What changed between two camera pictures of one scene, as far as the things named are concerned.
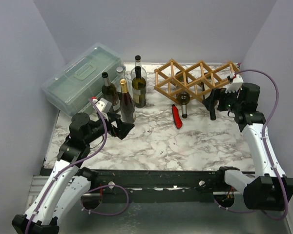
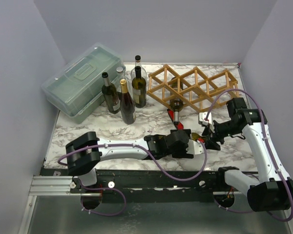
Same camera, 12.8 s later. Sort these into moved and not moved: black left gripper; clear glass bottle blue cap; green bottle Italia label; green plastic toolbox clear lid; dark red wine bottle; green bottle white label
Moved: black left gripper; green bottle white label
Not moved: green plastic toolbox clear lid; green bottle Italia label; clear glass bottle blue cap; dark red wine bottle
